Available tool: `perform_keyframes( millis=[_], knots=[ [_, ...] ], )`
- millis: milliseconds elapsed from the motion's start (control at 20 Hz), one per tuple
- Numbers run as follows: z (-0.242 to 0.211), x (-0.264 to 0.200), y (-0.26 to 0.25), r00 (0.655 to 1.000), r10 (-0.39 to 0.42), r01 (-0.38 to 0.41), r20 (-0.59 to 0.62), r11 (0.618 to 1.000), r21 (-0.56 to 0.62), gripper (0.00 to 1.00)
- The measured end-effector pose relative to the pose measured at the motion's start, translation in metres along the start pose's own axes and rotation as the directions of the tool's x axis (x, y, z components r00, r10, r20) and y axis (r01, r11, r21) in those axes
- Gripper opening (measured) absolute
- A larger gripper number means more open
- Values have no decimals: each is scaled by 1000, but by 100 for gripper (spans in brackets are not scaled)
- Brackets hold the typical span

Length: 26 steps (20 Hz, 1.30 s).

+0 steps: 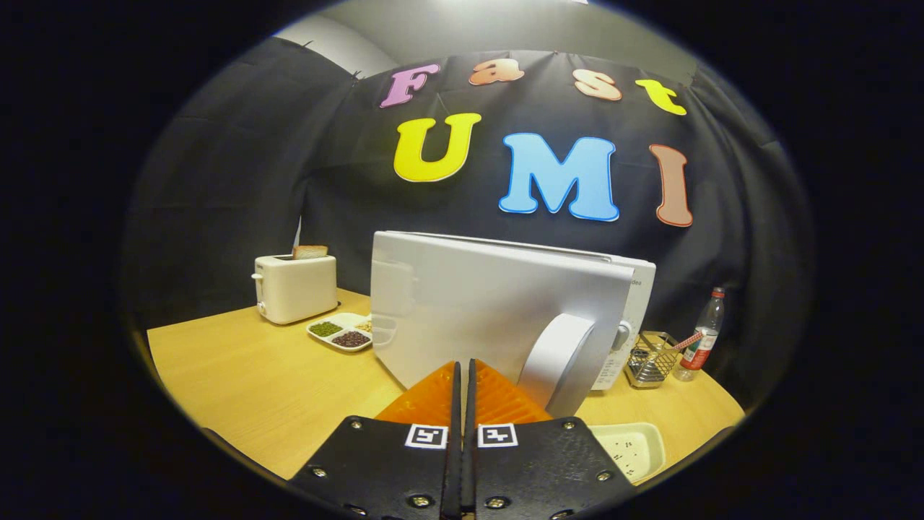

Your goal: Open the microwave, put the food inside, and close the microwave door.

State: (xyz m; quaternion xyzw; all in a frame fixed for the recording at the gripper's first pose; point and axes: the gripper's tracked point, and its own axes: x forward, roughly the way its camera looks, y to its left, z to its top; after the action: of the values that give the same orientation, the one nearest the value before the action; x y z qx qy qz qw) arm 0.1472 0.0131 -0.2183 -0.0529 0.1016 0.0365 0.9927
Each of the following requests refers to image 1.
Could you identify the divided dish of beans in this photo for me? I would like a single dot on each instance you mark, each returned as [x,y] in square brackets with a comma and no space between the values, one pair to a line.
[339,334]

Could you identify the white microwave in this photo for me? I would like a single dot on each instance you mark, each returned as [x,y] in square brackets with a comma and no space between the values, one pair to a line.
[469,303]

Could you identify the black backdrop cloth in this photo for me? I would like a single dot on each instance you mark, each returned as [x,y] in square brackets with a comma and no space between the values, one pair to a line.
[231,188]

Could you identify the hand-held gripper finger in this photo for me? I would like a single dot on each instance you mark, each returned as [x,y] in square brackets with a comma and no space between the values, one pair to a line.
[455,462]
[471,462]

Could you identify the red label plastic bottle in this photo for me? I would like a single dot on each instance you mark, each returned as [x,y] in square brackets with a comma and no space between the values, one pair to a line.
[704,339]

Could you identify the white toaster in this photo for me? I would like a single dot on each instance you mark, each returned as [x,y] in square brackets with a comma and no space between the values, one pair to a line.
[296,289]

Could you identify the toast slice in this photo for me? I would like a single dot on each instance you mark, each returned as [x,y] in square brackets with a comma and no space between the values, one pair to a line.
[310,252]

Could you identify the red striped straw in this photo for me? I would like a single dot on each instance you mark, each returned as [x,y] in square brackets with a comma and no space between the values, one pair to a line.
[687,341]

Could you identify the cream speckled rectangular plate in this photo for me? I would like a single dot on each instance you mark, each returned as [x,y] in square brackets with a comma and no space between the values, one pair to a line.
[635,451]

